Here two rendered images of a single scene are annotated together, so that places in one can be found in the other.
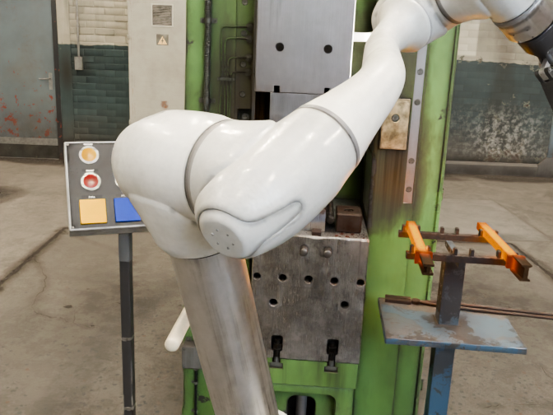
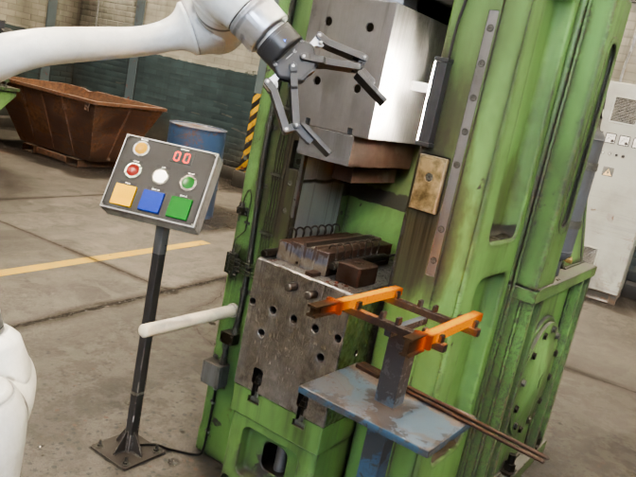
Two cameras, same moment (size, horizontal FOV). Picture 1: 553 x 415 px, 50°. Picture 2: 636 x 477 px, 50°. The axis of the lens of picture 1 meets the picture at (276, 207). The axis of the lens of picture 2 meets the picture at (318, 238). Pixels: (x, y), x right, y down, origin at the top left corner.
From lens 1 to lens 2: 1.13 m
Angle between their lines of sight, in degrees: 28
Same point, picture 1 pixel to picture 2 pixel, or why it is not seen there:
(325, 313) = (302, 361)
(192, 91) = (261, 116)
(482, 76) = not seen: outside the picture
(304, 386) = (273, 433)
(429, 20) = (190, 24)
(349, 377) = (312, 439)
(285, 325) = (267, 361)
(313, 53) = (343, 91)
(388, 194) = (412, 260)
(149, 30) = not seen: hidden behind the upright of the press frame
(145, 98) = not seen: hidden behind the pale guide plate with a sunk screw
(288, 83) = (318, 117)
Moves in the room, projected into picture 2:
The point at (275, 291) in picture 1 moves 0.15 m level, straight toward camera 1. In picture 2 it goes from (264, 322) to (237, 330)
